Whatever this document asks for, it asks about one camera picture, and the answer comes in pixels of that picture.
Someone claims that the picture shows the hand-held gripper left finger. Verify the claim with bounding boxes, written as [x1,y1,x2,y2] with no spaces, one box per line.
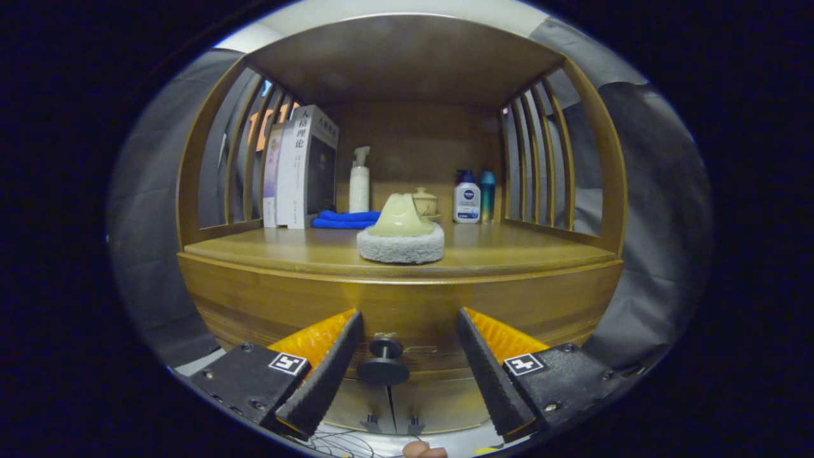
[183,309,364,441]

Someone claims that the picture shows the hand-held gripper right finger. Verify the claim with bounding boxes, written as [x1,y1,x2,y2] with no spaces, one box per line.
[456,307,630,445]

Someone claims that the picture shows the wooden drawer with black knob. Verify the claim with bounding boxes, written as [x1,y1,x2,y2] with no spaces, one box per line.
[177,253,625,386]

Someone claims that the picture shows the green brush with grey pad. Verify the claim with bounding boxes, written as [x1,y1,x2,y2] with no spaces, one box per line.
[356,193,446,265]

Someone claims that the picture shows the wooden cabinet door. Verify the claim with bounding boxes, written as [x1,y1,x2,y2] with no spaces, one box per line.
[389,378,493,436]
[324,380,396,435]

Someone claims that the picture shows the wooden countertop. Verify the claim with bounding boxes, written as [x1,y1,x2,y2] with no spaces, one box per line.
[183,219,617,281]

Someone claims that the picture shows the wooden cabinet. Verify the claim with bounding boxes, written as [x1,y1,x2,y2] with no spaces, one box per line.
[175,13,629,440]

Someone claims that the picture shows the blue folded cloth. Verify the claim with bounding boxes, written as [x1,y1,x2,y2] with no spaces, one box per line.
[311,210,382,230]

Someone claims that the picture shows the white lotion bottle blue cap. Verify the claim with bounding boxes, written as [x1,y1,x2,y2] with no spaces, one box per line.
[453,169,482,225]

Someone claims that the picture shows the teal spray can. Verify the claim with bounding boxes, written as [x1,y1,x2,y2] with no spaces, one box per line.
[479,169,497,223]

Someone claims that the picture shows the beige lidded ceramic teacup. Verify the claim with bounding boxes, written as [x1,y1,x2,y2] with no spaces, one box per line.
[412,187,439,222]

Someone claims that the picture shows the white pump bottle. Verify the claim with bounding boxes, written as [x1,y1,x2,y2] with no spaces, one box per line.
[348,146,371,214]

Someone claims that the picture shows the thick white-spined dark book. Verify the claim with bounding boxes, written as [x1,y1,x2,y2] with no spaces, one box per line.
[287,105,340,230]

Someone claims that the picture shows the purple book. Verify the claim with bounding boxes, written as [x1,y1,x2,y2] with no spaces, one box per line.
[263,122,285,228]

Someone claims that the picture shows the black floor cables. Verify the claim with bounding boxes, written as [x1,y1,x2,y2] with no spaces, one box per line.
[305,426,408,458]

